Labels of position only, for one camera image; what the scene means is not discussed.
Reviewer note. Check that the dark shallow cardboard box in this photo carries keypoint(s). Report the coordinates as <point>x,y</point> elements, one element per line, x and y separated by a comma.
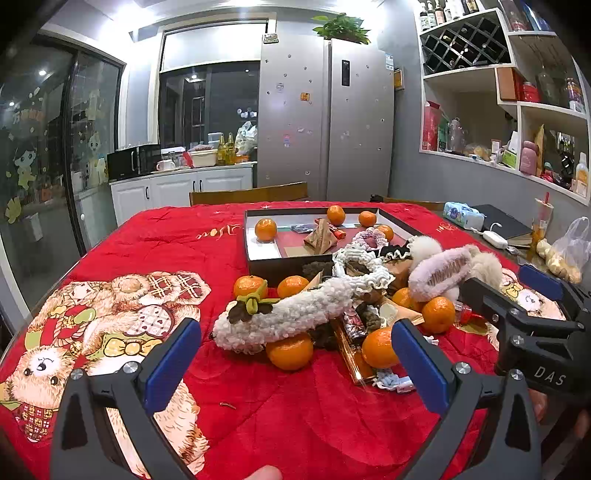
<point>265,270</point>

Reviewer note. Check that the white fluffy hair claw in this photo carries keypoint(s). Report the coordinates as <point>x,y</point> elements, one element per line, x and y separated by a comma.
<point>286,314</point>

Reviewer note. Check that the black cream ruffled scrunchie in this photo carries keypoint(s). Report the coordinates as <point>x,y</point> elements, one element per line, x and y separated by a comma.
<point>395,253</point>

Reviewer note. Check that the green potted plant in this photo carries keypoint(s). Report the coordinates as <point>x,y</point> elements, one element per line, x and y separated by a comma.
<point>341,27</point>

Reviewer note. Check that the pink fluffy hair claw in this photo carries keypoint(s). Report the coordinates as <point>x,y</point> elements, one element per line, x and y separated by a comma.
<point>438,277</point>

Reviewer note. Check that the glass door with cartoon stickers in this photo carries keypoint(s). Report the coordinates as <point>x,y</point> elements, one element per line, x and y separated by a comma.
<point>46,161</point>

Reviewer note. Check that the white basin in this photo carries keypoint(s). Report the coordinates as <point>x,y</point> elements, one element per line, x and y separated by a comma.
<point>203,158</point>

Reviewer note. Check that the white mug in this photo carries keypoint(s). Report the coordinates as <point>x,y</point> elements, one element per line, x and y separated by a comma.
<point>165,165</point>

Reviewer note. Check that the blue wet wipes pack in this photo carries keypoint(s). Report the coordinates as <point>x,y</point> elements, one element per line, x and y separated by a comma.
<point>461,214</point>

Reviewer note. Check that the tall red box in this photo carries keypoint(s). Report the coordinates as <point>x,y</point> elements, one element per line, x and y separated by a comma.
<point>431,127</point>

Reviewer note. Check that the glass jug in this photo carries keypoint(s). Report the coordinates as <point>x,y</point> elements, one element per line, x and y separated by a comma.
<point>455,136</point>

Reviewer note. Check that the plastic bag on counter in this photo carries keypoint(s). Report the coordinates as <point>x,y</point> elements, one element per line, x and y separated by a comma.
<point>246,136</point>

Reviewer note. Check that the red bear printed blanket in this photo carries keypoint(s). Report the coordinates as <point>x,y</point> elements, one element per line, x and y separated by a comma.
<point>277,415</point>

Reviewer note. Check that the gold tube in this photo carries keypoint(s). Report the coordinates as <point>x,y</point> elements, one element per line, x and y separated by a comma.
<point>351,356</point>

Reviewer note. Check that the red tin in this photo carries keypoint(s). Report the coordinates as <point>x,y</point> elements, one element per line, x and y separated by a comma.
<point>531,92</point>

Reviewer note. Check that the pink canister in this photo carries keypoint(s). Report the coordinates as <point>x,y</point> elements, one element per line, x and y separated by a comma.
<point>528,158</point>

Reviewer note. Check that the bagged bread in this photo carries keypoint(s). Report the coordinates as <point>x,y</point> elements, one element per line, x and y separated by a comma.
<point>478,151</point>

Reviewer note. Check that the dark shiny wrapper stick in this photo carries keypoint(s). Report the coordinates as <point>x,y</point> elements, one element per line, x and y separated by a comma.
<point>354,323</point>

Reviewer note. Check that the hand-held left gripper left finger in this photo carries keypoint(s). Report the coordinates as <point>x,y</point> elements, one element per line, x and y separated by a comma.
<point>173,364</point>

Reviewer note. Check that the racked wine bottles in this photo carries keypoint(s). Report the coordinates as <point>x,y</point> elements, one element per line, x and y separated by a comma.
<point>461,46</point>

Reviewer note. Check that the beige polka dot packet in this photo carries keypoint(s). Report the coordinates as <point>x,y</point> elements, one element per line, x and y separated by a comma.
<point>399,314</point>

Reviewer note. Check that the white roller blind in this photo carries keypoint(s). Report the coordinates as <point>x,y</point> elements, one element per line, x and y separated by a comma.
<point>212,46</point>

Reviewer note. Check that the small ornament box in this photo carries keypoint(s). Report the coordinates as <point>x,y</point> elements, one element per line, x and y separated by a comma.
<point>270,38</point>

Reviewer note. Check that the drink cup with red straw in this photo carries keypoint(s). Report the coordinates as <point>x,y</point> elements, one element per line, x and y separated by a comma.
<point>541,221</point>

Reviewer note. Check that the pink ruffled scrunchie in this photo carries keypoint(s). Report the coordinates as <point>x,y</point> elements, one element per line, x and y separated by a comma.
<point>369,237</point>

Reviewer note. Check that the wooden chair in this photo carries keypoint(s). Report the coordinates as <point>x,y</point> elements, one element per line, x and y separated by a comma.
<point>415,204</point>
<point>249,194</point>

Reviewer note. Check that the white ruffled scrunchie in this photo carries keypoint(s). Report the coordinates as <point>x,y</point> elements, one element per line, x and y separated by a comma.
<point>364,277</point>

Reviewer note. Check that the clear plastic food bag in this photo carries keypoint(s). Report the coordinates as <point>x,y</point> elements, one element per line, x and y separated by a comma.
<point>568,254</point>

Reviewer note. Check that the green tissue box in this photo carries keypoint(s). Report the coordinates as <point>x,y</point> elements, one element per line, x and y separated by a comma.
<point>510,158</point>

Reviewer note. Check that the black notebook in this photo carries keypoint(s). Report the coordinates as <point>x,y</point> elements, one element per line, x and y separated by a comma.
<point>503,224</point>

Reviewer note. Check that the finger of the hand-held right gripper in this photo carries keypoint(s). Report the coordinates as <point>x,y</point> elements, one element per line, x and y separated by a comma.
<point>540,279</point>
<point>489,300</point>

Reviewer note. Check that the orange brown box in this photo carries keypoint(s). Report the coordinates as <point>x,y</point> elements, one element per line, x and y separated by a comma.
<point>507,84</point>

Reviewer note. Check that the clear plastic container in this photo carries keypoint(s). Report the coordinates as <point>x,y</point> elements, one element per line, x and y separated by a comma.
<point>214,138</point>

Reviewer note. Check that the dark brown fuzzy scrunchie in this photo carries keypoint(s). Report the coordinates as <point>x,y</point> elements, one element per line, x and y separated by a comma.
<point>317,268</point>

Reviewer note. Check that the white kitchen cabinet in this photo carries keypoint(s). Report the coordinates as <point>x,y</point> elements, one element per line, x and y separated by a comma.
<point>171,189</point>

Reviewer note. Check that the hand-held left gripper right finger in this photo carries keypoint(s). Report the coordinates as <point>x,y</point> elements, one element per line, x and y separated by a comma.
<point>422,364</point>

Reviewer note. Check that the white plastic bottle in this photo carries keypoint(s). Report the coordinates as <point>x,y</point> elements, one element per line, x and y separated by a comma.
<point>581,174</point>

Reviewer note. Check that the white wall shelf unit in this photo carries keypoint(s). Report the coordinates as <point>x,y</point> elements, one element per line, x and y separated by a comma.
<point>461,76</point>

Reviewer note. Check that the silver two-door refrigerator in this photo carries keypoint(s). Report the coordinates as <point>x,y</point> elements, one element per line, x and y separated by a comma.
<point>295,138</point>

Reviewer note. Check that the green packet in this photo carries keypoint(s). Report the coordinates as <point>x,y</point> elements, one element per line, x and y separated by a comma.
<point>443,134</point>

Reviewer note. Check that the brown braided scrunchie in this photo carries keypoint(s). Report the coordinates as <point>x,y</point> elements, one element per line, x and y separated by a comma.
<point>371,317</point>

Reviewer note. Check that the row of upright bottles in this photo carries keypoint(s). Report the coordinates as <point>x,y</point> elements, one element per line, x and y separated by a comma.
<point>438,14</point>

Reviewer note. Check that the small brown twig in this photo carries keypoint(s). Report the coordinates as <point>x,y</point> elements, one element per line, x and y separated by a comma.
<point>227,405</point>

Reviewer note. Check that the white lace scrunchie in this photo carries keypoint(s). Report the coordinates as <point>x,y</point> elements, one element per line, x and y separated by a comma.
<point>390,382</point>

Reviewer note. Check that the person's left hand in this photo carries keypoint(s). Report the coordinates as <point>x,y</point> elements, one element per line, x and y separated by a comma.
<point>263,474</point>

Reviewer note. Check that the brown paper pyramid packet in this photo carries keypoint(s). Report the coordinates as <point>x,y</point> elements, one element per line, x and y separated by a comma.
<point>318,281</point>
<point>398,273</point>
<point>356,268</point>
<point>321,235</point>

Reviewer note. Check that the dark kitchen window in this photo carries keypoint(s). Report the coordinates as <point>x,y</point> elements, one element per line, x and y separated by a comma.
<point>221,106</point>

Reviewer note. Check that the yellow beer bottle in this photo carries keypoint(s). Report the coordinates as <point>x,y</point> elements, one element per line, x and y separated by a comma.
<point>230,150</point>
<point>221,151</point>

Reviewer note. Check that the black microwave oven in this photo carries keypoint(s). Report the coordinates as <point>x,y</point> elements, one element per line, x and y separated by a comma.
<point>127,164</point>

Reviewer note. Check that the person's right hand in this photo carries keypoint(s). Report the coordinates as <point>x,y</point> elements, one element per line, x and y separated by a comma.
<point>539,406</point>

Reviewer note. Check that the shiny foil wrapper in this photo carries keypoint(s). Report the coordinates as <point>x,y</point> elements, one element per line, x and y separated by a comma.
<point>302,227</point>

